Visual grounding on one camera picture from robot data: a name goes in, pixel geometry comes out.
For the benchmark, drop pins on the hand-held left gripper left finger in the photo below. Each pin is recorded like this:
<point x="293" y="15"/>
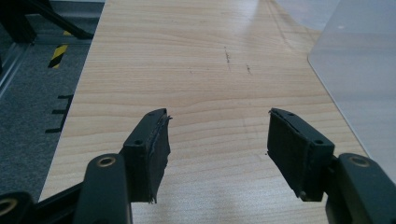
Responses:
<point x="148" y="155"/>

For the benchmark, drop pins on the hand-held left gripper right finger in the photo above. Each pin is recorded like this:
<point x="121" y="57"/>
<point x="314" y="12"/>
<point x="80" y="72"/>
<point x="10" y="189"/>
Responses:
<point x="295" y="152"/>

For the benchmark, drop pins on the grey translucent plastic mat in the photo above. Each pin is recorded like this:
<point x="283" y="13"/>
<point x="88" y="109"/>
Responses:
<point x="358" y="77"/>

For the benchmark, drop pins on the yellow black hazard tape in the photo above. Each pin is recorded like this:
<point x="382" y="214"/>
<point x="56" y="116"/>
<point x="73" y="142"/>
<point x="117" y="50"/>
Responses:
<point x="58" y="56"/>

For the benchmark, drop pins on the black metal stand leg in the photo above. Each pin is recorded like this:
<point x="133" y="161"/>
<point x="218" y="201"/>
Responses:
<point x="37" y="17"/>

